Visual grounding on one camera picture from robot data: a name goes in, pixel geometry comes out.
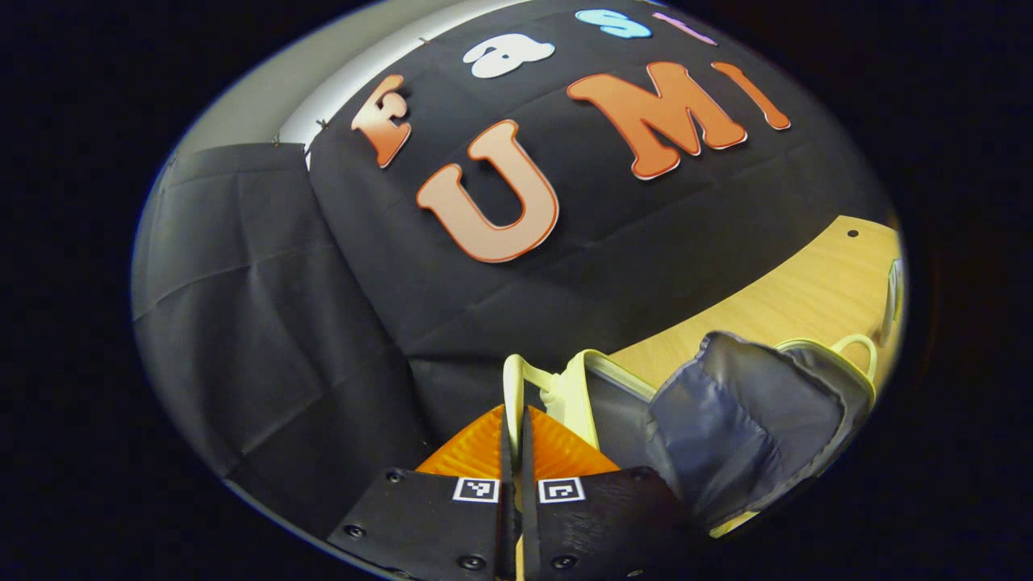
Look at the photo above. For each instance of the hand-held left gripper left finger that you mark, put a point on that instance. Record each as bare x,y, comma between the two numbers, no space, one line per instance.
506,524

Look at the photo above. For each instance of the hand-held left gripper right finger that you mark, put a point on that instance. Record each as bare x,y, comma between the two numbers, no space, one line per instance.
529,524

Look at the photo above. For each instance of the pale yellow suitcase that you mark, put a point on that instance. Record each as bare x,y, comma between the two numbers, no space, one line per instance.
726,420

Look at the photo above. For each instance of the long white green tube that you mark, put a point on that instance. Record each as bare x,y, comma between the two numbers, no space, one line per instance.
892,303

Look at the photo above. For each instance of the black backdrop cloth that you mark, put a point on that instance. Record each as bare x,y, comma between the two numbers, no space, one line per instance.
363,307

